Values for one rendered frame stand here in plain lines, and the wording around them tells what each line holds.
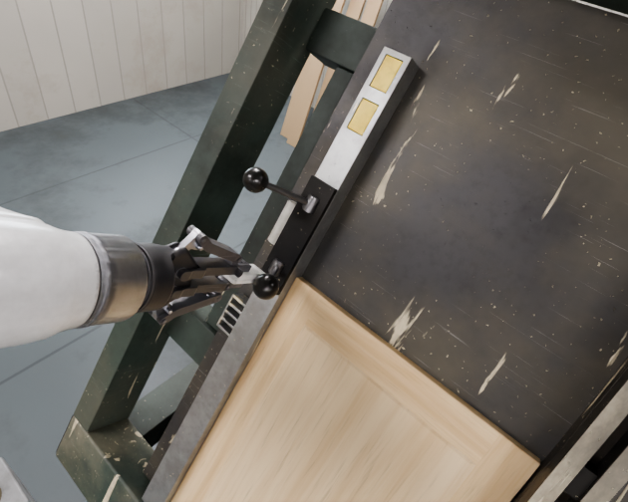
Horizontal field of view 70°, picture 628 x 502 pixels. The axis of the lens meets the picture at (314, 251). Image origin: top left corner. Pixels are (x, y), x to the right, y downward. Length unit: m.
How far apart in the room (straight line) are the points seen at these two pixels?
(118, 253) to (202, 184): 0.43
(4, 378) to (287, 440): 1.78
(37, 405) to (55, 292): 1.92
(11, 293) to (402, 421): 0.54
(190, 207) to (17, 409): 1.62
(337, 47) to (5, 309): 0.67
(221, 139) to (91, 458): 0.73
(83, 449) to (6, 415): 1.19
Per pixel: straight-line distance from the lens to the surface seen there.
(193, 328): 0.98
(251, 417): 0.86
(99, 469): 1.14
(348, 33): 0.87
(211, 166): 0.85
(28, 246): 0.40
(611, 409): 0.62
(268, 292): 0.63
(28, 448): 2.23
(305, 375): 0.78
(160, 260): 0.49
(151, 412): 1.28
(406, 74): 0.73
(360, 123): 0.72
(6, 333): 0.40
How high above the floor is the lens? 1.91
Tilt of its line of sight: 42 degrees down
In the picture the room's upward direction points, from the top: 11 degrees clockwise
